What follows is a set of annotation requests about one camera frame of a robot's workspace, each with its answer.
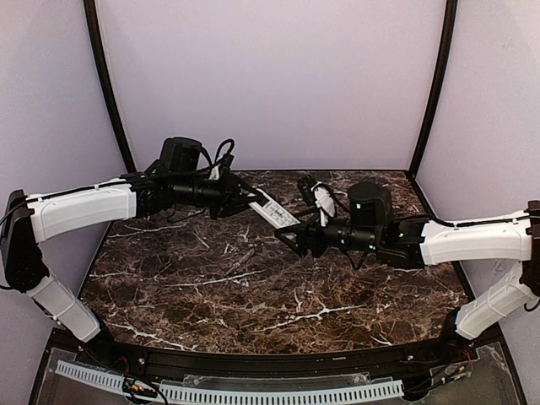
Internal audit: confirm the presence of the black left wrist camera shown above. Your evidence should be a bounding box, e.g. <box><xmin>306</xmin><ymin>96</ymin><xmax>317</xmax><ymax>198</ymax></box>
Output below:
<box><xmin>208</xmin><ymin>138</ymin><xmax>235</xmax><ymax>181</ymax></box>

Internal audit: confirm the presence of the black enclosure frame post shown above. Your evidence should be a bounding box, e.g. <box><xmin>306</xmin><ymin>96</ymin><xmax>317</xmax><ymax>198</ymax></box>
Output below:
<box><xmin>83</xmin><ymin>0</ymin><xmax>137</xmax><ymax>173</ymax></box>
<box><xmin>408</xmin><ymin>0</ymin><xmax>458</xmax><ymax>178</ymax></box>

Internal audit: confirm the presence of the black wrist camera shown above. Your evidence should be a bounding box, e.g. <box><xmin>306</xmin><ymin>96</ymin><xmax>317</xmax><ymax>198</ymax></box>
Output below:
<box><xmin>297</xmin><ymin>175</ymin><xmax>337</xmax><ymax>227</ymax></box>
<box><xmin>208</xmin><ymin>138</ymin><xmax>235</xmax><ymax>181</ymax></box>

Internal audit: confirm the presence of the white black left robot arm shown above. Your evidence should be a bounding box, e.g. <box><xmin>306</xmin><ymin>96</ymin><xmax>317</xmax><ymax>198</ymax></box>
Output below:
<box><xmin>1</xmin><ymin>137</ymin><xmax>266</xmax><ymax>343</ymax></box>

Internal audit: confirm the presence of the white air conditioner remote control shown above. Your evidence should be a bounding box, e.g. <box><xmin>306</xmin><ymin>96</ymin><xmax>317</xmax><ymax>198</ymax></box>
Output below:
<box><xmin>250</xmin><ymin>188</ymin><xmax>300</xmax><ymax>229</ymax></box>

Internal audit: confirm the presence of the white slotted cable duct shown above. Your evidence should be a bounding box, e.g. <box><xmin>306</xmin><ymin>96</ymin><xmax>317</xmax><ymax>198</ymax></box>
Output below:
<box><xmin>55</xmin><ymin>360</ymin><xmax>404</xmax><ymax>404</ymax></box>

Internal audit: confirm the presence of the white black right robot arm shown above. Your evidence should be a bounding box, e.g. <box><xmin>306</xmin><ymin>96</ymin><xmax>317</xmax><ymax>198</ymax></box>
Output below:
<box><xmin>274</xmin><ymin>180</ymin><xmax>539</xmax><ymax>345</ymax></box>

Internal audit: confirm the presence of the clear handle test screwdriver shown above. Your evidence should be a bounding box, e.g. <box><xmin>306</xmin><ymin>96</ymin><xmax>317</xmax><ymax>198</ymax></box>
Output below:
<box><xmin>224</xmin><ymin>249</ymin><xmax>256</xmax><ymax>276</ymax></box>

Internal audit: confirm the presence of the black enclosure frame post right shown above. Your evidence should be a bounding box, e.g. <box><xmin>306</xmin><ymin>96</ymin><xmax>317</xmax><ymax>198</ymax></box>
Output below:
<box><xmin>408</xmin><ymin>0</ymin><xmax>458</xmax><ymax>178</ymax></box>

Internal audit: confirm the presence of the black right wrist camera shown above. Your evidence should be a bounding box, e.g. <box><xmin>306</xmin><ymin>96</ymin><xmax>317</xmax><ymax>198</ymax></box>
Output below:
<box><xmin>297</xmin><ymin>175</ymin><xmax>337</xmax><ymax>227</ymax></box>

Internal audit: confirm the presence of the black enclosure frame post left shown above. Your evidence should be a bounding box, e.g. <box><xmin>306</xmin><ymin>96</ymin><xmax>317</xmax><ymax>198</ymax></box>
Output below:
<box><xmin>83</xmin><ymin>0</ymin><xmax>137</xmax><ymax>173</ymax></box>

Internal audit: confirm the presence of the black front table rail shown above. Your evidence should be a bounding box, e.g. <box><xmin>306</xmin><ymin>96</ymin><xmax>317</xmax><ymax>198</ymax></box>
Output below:
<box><xmin>40</xmin><ymin>327</ymin><xmax>507</xmax><ymax>385</ymax></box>

